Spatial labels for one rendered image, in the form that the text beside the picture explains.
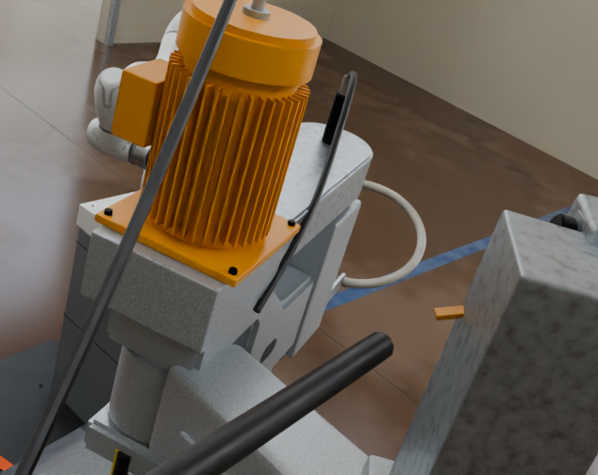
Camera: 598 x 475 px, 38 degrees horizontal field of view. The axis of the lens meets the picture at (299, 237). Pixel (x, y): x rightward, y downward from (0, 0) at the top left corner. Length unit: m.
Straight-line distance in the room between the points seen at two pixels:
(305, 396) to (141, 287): 0.75
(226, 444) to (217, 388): 0.89
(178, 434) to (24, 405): 2.13
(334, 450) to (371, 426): 2.58
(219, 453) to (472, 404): 0.51
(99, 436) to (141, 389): 0.17
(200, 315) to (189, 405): 0.21
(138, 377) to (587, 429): 0.86
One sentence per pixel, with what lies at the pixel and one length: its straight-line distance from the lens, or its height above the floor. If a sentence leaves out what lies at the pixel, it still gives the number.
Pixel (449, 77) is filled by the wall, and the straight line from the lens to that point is 9.26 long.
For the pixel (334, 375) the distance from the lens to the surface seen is 0.82.
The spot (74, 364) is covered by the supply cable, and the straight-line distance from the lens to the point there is 1.04.
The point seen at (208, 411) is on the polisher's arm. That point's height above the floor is 1.48.
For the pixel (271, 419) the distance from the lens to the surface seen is 0.73.
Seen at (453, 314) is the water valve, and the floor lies 1.89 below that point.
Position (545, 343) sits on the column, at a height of 1.97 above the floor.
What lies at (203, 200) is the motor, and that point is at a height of 1.84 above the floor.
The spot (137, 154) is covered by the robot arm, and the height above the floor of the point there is 1.46.
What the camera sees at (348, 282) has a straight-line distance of 2.78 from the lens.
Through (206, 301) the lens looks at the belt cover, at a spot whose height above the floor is 1.70.
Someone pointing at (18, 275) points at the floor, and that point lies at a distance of 4.50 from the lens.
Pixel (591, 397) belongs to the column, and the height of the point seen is 1.92.
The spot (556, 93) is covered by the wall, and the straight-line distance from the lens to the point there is 8.71.
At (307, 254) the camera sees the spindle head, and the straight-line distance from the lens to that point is 2.16.
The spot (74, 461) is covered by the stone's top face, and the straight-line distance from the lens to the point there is 2.32.
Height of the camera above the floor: 2.47
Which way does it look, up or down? 27 degrees down
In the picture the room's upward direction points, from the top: 17 degrees clockwise
